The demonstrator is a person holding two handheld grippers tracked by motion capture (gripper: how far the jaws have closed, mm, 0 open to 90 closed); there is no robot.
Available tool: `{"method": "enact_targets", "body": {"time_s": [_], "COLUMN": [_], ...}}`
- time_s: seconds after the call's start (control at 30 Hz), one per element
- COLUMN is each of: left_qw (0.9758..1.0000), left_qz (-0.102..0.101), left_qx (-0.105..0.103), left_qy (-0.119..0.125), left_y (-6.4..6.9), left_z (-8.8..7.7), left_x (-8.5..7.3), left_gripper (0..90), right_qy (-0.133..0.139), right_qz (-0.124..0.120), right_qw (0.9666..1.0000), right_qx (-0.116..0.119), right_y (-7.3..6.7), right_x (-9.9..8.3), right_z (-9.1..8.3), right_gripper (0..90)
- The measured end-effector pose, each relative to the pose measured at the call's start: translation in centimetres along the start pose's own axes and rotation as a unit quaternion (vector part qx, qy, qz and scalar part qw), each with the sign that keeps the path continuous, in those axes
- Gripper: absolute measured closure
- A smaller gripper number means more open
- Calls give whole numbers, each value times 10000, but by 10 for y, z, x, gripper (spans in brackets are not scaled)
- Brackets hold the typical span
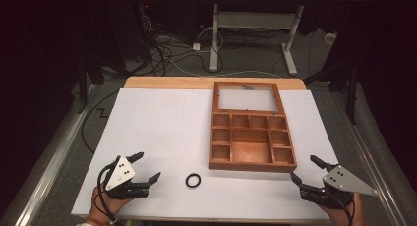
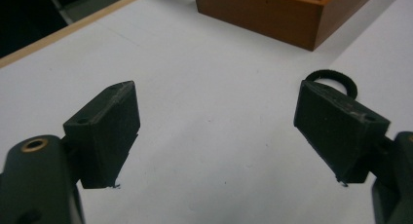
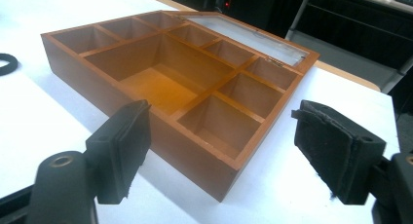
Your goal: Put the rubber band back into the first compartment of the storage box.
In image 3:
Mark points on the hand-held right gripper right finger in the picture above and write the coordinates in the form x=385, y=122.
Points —
x=337, y=152

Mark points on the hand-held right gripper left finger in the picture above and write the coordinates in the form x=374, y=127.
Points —
x=118, y=152

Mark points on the wooden compartment box with lid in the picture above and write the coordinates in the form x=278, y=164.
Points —
x=181, y=97

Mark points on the metal stand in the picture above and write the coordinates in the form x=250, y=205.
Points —
x=350, y=52

